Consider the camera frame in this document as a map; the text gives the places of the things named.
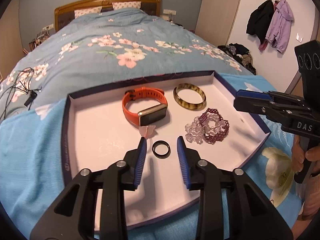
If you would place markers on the wooden bed headboard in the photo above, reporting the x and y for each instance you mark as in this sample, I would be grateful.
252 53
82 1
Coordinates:
65 14

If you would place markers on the left polka dot pillow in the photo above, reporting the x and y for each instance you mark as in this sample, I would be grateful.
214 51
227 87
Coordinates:
81 12

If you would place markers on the navy white jewelry tray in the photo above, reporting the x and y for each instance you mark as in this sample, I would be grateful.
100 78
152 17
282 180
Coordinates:
161 170

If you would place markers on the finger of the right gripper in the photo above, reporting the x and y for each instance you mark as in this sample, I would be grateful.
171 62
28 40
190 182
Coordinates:
253 94
252 105

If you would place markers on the light blue floral towel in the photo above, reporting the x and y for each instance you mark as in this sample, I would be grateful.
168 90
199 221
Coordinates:
32 176

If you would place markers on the right polka dot pillow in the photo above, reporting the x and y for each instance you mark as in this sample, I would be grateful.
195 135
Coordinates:
127 4

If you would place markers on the right hand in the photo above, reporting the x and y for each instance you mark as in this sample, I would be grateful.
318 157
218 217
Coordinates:
299 155

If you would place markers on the purple jacket on hook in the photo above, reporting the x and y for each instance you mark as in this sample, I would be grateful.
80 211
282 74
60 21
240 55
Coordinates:
279 31

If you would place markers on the pile of dark clothes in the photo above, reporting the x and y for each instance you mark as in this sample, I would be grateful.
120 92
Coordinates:
240 54

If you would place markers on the white light switch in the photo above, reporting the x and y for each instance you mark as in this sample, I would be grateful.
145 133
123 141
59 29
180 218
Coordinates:
299 38

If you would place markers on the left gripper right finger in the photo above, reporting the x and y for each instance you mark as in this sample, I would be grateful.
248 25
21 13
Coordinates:
188 159

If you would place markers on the bedside clutter items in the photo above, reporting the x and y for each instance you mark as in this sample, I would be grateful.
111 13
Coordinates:
40 38

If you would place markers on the orange smart watch band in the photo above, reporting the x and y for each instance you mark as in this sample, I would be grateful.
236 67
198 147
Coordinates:
143 106

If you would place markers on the polka dot pillow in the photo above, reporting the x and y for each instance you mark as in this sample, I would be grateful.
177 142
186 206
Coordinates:
127 4
81 12

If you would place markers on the pink butterfly hair clip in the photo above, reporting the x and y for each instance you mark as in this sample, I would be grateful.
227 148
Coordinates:
146 131

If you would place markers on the blue floral duvet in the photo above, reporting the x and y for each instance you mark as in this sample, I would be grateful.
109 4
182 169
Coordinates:
108 47

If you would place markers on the white wall socket left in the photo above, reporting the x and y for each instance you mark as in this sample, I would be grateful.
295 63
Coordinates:
48 27

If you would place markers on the black jacket on hook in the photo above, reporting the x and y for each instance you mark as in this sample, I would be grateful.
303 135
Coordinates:
260 19

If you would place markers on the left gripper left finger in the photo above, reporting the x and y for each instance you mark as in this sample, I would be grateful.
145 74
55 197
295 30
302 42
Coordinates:
135 160

